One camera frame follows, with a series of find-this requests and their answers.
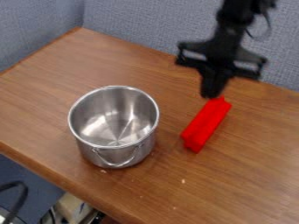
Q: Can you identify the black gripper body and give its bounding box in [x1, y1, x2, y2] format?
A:
[177, 25, 268, 80]

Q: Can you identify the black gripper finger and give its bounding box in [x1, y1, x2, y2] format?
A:
[201, 69, 218, 99]
[216, 71, 234, 97]

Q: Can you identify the beige box under table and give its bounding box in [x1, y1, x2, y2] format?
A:
[53, 192, 97, 224]

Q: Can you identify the red plastic block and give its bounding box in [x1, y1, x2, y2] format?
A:
[181, 96, 232, 153]

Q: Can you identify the black cable under table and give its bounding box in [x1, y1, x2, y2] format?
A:
[0, 180, 30, 224]

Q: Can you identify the metal pot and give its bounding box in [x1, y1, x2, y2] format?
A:
[69, 86, 161, 169]

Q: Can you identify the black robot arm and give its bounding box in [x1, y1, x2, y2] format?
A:
[175, 0, 277, 99]

